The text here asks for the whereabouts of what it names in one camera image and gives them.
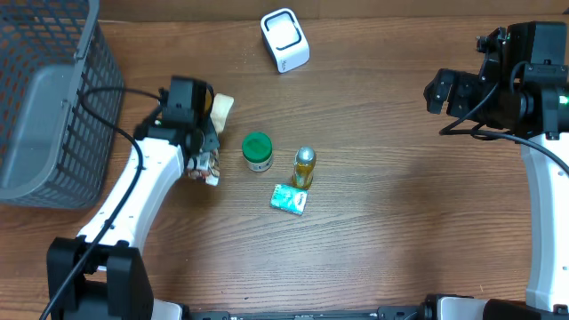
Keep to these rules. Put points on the yellow oil bottle silver cap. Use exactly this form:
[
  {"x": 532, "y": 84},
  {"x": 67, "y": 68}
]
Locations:
[{"x": 303, "y": 167}]

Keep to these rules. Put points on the green lid white jar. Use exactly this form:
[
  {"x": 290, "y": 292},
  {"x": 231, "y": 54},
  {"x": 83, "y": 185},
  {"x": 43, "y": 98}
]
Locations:
[{"x": 257, "y": 150}]

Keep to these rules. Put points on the brown snack pouch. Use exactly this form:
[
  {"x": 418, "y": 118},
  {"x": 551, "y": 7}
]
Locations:
[{"x": 220, "y": 111}]

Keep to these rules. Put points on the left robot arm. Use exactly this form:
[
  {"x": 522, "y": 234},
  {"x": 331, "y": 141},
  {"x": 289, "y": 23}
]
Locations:
[{"x": 100, "y": 273}]

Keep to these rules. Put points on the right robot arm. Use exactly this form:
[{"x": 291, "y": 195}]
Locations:
[{"x": 520, "y": 94}]

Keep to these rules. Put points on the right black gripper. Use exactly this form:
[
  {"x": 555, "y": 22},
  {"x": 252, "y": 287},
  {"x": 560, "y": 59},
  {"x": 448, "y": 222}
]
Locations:
[{"x": 454, "y": 95}]

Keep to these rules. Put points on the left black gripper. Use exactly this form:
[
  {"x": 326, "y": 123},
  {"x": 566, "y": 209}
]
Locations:
[{"x": 212, "y": 137}]

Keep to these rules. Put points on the white barcode scanner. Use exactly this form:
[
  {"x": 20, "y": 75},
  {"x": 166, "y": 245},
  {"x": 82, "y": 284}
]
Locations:
[{"x": 284, "y": 39}]

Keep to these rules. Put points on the green tissue pack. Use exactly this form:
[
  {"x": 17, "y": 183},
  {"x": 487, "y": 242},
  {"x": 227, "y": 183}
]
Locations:
[{"x": 289, "y": 199}]

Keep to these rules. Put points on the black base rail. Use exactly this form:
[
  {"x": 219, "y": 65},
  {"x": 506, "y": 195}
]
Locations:
[{"x": 381, "y": 313}]

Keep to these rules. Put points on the grey plastic mesh basket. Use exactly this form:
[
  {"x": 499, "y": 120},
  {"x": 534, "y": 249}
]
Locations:
[{"x": 55, "y": 64}]

